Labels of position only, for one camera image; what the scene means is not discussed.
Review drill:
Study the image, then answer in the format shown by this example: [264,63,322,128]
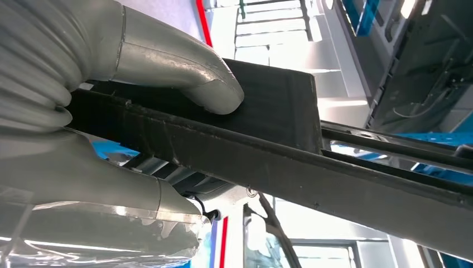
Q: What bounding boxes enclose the dark grey metal panel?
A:
[368,0,473,135]

